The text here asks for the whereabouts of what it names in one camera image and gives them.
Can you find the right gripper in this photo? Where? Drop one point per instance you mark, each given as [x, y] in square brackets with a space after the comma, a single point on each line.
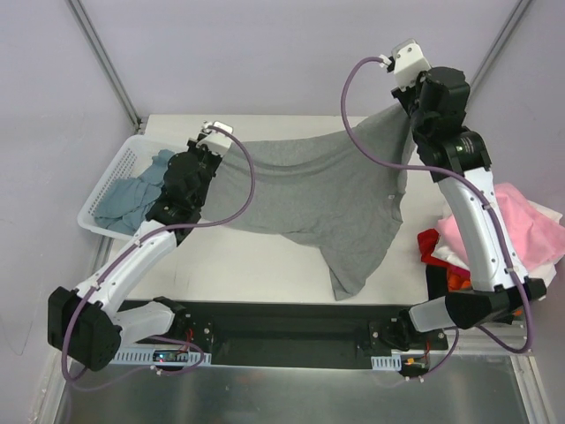
[407, 99]

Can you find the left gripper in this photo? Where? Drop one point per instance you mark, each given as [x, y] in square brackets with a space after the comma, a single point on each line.
[205, 155]

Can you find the grey t-shirt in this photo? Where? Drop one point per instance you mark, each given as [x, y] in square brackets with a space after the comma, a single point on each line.
[320, 191]

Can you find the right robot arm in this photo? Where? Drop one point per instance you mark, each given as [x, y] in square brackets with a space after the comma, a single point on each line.
[500, 284]

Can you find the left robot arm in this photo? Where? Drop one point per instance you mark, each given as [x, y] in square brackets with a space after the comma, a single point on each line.
[88, 323]

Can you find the white plastic laundry basket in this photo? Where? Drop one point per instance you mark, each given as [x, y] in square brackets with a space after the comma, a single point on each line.
[134, 157]

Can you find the blue-grey t-shirt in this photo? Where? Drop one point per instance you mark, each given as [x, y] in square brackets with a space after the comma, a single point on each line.
[124, 206]

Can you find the magenta t-shirt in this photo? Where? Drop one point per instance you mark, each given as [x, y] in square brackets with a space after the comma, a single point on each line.
[457, 268]

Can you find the black t-shirt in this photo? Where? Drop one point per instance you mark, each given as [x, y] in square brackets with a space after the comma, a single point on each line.
[436, 281]

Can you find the orange t-shirt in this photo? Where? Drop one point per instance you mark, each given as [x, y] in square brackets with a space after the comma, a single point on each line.
[458, 280]

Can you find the white t-shirt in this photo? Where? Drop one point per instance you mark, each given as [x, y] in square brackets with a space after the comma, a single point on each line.
[543, 260]

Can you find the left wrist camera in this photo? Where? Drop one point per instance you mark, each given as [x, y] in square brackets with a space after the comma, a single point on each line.
[213, 135]

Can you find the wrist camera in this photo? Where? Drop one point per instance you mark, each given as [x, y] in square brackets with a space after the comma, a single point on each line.
[407, 62]
[213, 135]

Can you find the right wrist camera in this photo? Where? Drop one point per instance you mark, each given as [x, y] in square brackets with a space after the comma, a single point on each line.
[407, 62]

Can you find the aluminium frame post left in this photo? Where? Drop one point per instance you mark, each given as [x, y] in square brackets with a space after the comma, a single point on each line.
[102, 57]

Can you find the aluminium frame post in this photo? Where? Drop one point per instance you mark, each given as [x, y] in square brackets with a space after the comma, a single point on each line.
[102, 57]
[500, 42]

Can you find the aluminium frame post right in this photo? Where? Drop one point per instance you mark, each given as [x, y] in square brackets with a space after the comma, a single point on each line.
[500, 42]

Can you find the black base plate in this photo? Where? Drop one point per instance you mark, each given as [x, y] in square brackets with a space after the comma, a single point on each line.
[289, 335]

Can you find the left cable duct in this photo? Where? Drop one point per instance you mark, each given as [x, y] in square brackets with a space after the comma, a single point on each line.
[164, 357]

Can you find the cable duct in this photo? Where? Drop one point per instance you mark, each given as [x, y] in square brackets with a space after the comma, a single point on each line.
[164, 357]
[392, 362]

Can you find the right cable duct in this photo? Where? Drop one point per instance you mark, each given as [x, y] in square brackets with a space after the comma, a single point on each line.
[392, 362]

